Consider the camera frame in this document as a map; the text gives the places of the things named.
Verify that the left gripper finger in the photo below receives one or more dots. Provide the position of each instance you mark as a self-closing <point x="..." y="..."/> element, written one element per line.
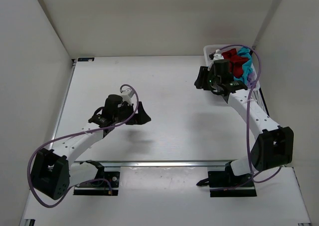
<point x="140" y="107"/>
<point x="142" y="118"/>

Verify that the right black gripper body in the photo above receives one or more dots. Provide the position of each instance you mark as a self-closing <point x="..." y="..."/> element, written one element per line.
<point x="204" y="77"/>

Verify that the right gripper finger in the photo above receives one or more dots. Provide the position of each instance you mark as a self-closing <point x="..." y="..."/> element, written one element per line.
<point x="200" y="82"/>
<point x="203" y="72"/>

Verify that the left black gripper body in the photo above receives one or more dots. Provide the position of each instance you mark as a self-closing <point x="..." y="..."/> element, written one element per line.
<point x="136" y="113"/>

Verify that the red t-shirt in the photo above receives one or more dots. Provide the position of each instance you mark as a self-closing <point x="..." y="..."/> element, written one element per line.
<point x="235" y="62"/>

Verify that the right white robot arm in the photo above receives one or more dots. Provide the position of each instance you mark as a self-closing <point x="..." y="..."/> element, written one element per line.
<point x="273" y="145"/>

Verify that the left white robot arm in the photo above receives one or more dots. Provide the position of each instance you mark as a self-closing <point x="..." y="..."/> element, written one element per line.
<point x="53" y="172"/>

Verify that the white plastic basket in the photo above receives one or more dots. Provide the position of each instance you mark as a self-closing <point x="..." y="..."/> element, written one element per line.
<point x="212" y="48"/>

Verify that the teal t-shirt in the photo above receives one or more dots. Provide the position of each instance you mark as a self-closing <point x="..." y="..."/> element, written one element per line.
<point x="244" y="52"/>

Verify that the lavender t-shirt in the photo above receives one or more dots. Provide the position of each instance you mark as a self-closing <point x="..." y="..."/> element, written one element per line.
<point x="251" y="79"/>

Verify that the dark label sticker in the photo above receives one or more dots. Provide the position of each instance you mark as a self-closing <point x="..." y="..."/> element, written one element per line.
<point x="85" y="59"/>

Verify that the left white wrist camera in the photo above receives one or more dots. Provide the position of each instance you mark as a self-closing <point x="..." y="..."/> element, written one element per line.
<point x="127" y="95"/>

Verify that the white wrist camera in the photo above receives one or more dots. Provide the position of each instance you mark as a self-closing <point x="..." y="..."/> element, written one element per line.
<point x="127" y="95"/>
<point x="217" y="55"/>

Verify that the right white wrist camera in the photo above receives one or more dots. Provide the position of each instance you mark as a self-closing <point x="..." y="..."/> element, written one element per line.
<point x="217" y="55"/>

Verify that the aluminium front rail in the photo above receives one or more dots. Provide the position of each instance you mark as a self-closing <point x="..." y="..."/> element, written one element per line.
<point x="166" y="164"/>

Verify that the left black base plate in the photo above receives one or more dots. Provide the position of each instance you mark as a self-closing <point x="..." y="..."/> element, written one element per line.
<point x="101" y="188"/>

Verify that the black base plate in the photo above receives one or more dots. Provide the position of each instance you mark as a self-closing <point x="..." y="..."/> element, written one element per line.
<point x="222" y="185"/>
<point x="101" y="188"/>

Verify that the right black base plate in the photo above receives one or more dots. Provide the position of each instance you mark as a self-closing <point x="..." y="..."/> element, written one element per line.
<point x="222" y="185"/>

